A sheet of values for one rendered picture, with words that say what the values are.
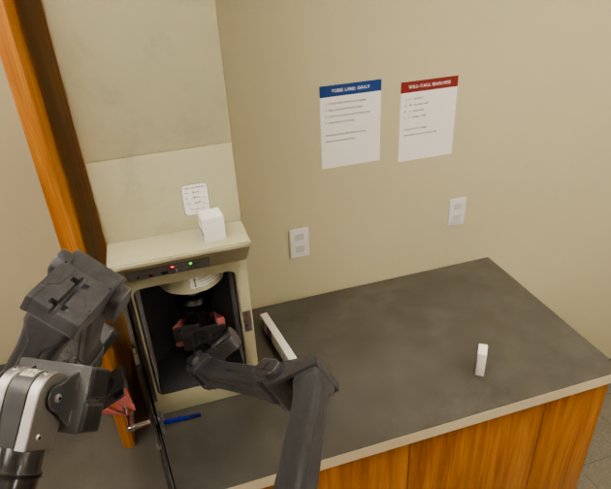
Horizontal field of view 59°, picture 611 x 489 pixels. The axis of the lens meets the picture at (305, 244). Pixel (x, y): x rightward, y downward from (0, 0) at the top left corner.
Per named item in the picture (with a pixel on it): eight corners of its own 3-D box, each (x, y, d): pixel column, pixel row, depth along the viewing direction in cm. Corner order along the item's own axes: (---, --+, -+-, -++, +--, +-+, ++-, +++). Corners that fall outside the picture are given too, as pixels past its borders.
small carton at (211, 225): (200, 234, 129) (196, 211, 126) (220, 229, 131) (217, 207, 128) (205, 243, 125) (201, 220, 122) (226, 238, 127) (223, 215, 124)
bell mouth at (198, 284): (155, 266, 155) (152, 249, 152) (217, 254, 159) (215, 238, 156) (160, 301, 140) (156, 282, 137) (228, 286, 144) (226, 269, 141)
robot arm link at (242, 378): (265, 379, 99) (300, 419, 102) (284, 356, 102) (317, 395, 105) (176, 364, 134) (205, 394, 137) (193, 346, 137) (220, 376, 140)
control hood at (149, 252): (114, 279, 132) (105, 244, 127) (245, 254, 140) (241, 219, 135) (114, 307, 123) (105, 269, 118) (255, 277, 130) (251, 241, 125)
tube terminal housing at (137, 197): (146, 360, 176) (87, 129, 138) (244, 338, 184) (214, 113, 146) (151, 417, 156) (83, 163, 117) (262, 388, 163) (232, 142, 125)
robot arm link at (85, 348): (43, 270, 73) (112, 312, 74) (70, 239, 76) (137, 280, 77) (47, 358, 108) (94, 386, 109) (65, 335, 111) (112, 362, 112)
